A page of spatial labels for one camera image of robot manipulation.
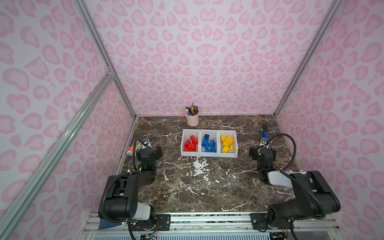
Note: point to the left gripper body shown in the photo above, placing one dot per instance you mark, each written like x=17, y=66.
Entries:
x=157, y=154

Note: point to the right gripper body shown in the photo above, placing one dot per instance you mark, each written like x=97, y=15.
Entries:
x=255, y=156

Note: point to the red lego brick cluster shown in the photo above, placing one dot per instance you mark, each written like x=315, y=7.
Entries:
x=189, y=147

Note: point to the red long lego brick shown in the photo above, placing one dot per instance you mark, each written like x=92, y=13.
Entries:
x=194, y=140

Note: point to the yellow lego pair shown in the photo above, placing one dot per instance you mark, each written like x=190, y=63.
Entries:
x=229, y=141
x=226, y=149

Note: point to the blue lego brick front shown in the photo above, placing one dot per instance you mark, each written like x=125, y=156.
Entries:
x=205, y=142

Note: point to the yellow lego pair front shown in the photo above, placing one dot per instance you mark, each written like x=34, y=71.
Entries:
x=226, y=149

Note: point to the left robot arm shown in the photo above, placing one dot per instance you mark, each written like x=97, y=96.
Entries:
x=119, y=202

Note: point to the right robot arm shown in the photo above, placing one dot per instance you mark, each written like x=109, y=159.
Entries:
x=313, y=197

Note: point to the blue box cutter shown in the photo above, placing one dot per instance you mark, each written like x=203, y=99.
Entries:
x=264, y=135

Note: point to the highlighter marker pack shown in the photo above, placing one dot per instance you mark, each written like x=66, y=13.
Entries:
x=140, y=144

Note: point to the white right bin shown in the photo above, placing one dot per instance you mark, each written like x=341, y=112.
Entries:
x=230, y=154

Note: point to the white bin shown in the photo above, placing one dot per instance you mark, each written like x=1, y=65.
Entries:
x=230, y=154
x=187, y=133
x=213, y=135

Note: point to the white left bin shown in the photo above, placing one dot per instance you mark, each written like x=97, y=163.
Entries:
x=187, y=133

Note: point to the pink pen cup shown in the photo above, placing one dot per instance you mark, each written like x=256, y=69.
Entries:
x=192, y=115

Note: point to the white middle bin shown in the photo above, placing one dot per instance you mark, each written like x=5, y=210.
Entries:
x=213, y=135

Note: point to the blue notebook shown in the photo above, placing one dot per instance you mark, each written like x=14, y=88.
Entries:
x=105, y=225

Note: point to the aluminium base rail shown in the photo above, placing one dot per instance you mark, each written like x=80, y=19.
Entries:
x=235, y=226

